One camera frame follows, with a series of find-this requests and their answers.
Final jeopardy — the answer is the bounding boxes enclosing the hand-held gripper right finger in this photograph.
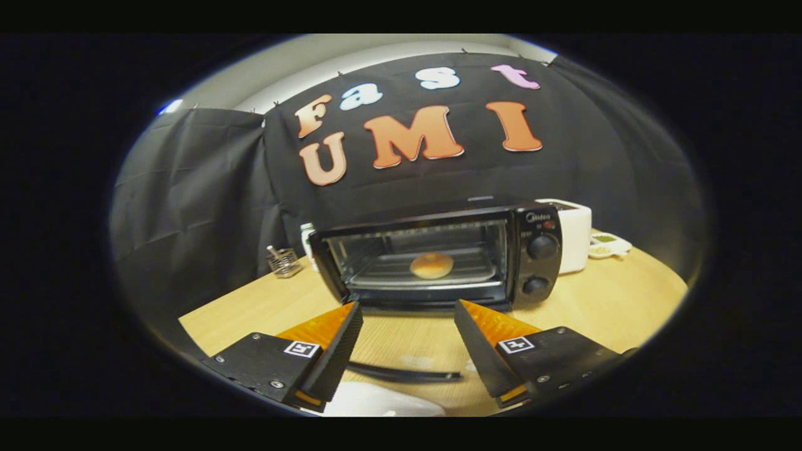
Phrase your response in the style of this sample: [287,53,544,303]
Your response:
[454,299,640,409]

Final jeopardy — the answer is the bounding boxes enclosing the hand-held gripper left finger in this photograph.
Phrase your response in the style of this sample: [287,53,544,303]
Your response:
[204,301,364,413]

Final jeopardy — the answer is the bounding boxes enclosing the brown bagel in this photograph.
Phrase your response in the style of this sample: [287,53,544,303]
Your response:
[410,252,455,280]

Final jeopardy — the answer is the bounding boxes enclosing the black toaster oven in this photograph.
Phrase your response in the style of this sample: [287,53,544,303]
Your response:
[308,200,563,384]

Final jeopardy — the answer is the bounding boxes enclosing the white bread toaster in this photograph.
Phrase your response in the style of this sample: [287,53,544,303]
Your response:
[536,199,593,275]

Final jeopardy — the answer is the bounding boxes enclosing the white square plate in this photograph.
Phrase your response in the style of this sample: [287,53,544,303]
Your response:
[323,381,447,417]

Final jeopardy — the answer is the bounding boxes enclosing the white bottle green label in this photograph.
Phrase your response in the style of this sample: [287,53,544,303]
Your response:
[299,223,319,271]

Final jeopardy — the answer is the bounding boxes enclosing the black backdrop cloth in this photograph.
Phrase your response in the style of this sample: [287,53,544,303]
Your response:
[110,51,709,326]

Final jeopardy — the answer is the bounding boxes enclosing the wire mesh utensil holder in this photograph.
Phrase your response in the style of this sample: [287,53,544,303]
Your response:
[266,247,303,278]

